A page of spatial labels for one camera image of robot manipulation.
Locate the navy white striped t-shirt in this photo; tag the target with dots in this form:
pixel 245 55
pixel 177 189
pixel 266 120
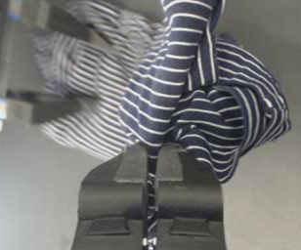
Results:
pixel 201 97

